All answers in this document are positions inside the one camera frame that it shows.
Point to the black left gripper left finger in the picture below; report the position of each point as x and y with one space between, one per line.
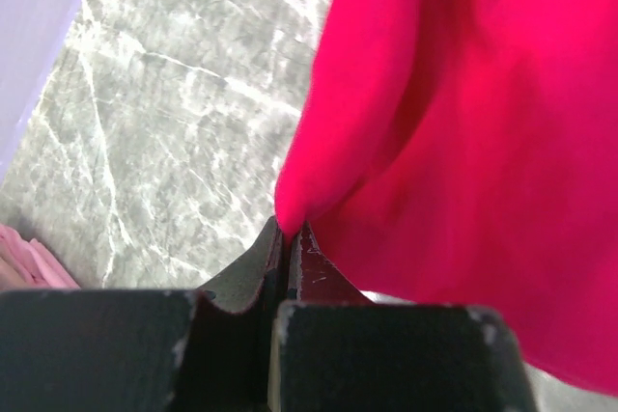
203 349

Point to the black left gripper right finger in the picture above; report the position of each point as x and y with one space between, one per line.
334 349

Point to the crimson t shirt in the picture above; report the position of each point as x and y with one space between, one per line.
465 151

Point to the pink folded shirt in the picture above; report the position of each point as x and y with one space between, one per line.
28 264

